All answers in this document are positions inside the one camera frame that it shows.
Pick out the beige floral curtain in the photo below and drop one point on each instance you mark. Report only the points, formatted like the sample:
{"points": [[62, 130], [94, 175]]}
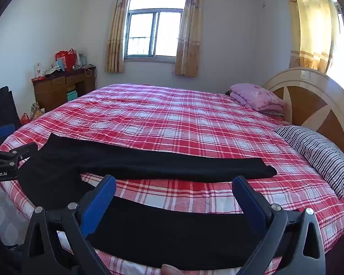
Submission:
{"points": [[189, 34], [117, 34]]}

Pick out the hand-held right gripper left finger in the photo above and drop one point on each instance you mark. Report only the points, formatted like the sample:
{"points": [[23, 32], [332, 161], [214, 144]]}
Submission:
{"points": [[99, 203]]}

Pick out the striped pillow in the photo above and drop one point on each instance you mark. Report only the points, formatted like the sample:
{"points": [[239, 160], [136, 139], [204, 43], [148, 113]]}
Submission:
{"points": [[321, 151]]}

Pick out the white floral carton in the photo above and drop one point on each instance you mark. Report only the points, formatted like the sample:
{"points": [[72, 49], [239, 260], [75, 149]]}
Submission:
{"points": [[38, 70]]}

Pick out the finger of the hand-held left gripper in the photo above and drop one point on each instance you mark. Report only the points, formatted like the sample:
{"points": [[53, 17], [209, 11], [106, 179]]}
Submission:
{"points": [[14, 153], [4, 131]]}

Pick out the black chair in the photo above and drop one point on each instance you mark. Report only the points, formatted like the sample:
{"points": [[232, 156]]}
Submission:
{"points": [[3, 108]]}

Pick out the person's right hand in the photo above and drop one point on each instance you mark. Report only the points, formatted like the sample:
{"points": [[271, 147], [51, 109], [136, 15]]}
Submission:
{"points": [[172, 270]]}

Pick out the brown wooden desk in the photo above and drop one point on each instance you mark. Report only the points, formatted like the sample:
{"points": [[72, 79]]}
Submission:
{"points": [[51, 91]]}

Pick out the grey framed window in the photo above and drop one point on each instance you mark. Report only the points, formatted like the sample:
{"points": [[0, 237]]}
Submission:
{"points": [[154, 34]]}

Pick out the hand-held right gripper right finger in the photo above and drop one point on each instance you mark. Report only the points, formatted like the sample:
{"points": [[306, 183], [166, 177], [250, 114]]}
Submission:
{"points": [[248, 203]]}

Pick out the red plaid bed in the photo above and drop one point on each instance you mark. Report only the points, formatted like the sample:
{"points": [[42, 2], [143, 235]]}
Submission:
{"points": [[166, 114]]}

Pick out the teal box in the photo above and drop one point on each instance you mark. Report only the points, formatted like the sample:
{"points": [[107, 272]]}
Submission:
{"points": [[72, 96]]}

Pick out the pink folded quilt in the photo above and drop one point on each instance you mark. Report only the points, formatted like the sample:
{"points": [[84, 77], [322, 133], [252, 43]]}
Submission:
{"points": [[256, 96]]}

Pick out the yellow curtain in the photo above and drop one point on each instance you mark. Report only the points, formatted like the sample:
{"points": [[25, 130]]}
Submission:
{"points": [[312, 20]]}

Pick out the black pants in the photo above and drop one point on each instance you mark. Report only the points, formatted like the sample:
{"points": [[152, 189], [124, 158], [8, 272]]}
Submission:
{"points": [[132, 160]]}

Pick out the red gift bag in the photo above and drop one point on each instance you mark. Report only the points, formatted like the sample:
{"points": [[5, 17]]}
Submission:
{"points": [[67, 58]]}

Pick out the small red bag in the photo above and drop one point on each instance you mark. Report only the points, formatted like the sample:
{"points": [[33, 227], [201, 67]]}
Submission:
{"points": [[25, 119]]}

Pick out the wooden headboard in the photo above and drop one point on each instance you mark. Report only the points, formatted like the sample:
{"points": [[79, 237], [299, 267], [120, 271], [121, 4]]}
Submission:
{"points": [[309, 100]]}

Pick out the yellow patterned bag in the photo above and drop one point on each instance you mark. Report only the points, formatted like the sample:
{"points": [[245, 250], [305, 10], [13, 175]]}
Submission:
{"points": [[36, 111]]}

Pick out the blue white carton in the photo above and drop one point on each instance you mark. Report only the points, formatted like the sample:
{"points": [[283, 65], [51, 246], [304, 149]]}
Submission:
{"points": [[60, 63]]}

